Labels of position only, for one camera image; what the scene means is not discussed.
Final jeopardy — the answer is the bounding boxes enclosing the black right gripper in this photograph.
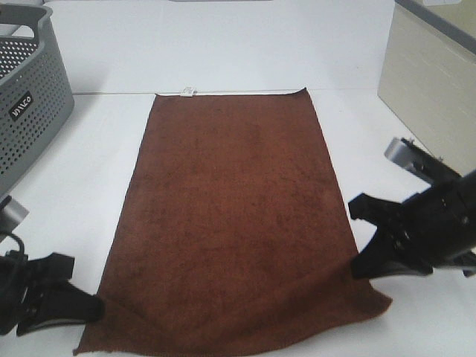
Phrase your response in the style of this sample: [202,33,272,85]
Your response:
[348,178,475,279]

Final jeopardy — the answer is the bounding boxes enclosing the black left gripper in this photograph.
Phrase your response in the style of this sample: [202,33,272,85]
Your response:
[1,252,105,336]

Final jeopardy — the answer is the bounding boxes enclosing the brown towel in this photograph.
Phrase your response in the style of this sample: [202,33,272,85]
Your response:
[77,90,391,356]

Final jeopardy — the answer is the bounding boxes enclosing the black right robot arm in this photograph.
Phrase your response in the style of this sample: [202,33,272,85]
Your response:
[348,138,475,279]

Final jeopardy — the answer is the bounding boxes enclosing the beige storage bin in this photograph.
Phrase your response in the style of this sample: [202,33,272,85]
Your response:
[378,1,475,174]

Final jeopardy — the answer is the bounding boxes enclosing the grey perforated laundry basket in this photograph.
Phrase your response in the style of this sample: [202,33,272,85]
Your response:
[1,4,74,196]

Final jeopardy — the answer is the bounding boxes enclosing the black left camera cable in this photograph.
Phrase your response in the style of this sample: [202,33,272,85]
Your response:
[0,231,30,295]

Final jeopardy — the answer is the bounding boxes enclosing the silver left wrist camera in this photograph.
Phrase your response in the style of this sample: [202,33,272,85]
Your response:
[0,196,29,234]

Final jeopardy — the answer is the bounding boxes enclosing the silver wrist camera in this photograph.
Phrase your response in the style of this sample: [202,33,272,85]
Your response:
[384,138,417,173]
[0,196,29,234]

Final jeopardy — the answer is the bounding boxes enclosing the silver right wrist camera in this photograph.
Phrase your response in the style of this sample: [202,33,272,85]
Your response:
[384,138,417,173]

